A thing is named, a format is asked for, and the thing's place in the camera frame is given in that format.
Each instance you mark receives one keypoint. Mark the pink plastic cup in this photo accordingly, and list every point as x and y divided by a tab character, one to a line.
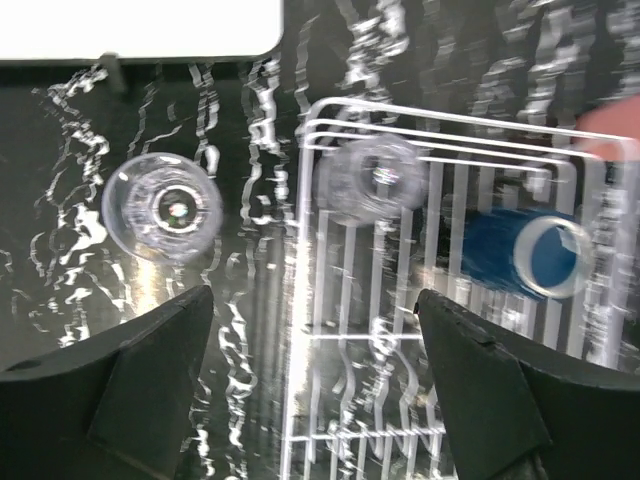
619	118

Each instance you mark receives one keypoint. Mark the black marbled table mat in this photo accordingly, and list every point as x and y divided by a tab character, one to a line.
67	126

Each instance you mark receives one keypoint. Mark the white wire dish rack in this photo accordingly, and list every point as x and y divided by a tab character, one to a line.
360	396

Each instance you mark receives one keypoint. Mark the clear glass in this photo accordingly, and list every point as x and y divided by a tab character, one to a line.
371	179
162	207

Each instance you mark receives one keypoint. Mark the white whiteboard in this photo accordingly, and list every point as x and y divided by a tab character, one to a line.
138	30

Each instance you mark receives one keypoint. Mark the dark blue ribbed mug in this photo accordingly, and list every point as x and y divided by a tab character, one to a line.
536	253

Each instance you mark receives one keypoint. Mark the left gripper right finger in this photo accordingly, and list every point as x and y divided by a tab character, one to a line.
516	409

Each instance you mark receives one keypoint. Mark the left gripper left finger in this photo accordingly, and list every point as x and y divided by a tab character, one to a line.
114	406

